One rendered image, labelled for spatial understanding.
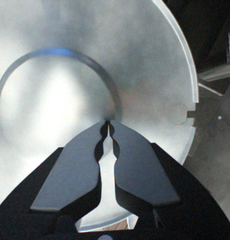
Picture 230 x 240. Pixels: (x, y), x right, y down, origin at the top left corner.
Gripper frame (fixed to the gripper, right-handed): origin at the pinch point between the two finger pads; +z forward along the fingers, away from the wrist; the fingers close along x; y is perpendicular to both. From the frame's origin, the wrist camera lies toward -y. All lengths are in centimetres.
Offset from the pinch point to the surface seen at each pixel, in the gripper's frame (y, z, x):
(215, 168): 76, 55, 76
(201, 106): 5.8, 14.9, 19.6
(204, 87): 0.4, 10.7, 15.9
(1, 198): 9.2, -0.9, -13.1
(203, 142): 57, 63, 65
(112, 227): 69, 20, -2
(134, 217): 61, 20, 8
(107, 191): 9.0, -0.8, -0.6
